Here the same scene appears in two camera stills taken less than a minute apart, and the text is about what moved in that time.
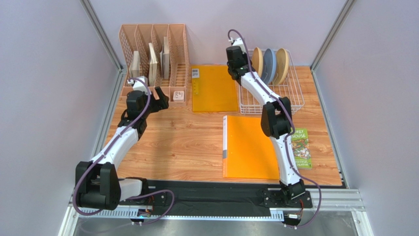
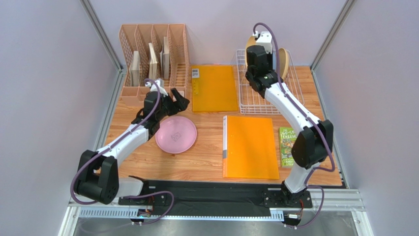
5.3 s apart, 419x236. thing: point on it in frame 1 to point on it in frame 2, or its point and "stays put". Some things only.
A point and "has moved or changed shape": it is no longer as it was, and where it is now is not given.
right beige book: [164, 60] stays put
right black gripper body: [234, 73] to [258, 55]
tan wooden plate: [282, 65] stays put
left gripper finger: [163, 102] to [180, 102]
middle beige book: [153, 66] stays put
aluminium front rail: [330, 201] stays put
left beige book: [135, 69] stays put
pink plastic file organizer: [157, 53] stays put
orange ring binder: [247, 152] stays put
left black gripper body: [152, 106] to [169, 108]
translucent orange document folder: [214, 89] stays put
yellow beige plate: [257, 61] has moved or changed shape
